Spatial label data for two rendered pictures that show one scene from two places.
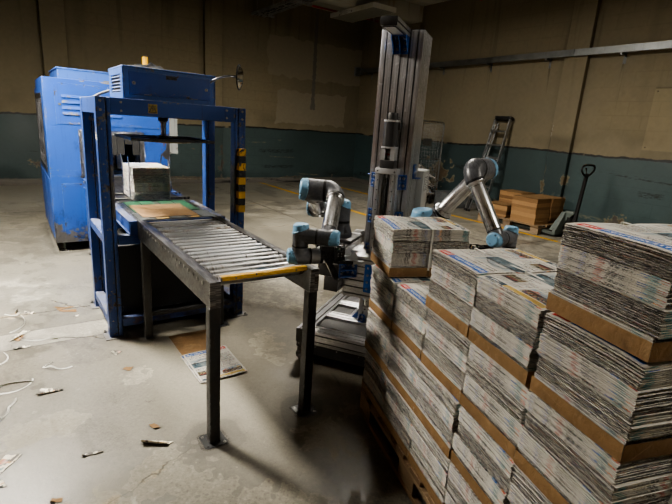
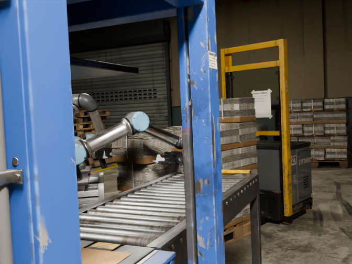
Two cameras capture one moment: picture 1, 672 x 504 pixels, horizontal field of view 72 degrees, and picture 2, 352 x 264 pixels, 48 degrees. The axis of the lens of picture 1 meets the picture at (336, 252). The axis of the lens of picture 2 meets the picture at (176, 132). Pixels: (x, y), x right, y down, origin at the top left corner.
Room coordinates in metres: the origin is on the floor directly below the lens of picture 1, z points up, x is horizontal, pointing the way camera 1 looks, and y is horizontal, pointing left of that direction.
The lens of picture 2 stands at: (3.46, 2.32, 1.19)
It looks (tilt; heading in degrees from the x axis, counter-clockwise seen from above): 3 degrees down; 240
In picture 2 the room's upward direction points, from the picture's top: 3 degrees counter-clockwise
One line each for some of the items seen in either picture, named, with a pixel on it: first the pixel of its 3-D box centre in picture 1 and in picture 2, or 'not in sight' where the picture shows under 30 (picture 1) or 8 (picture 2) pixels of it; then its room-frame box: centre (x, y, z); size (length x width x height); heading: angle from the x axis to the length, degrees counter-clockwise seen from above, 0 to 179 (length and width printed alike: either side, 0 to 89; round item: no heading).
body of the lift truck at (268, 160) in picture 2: not in sight; (273, 177); (0.26, -1.00, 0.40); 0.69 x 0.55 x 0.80; 108
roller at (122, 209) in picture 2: (199, 234); (143, 214); (2.76, 0.84, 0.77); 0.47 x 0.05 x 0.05; 126
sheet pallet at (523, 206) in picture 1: (522, 209); not in sight; (8.08, -3.20, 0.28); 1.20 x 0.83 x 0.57; 36
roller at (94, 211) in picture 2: (196, 232); (136, 218); (2.82, 0.88, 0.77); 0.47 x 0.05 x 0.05; 126
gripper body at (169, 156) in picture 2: (331, 254); (174, 157); (2.13, 0.02, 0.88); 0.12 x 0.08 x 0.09; 106
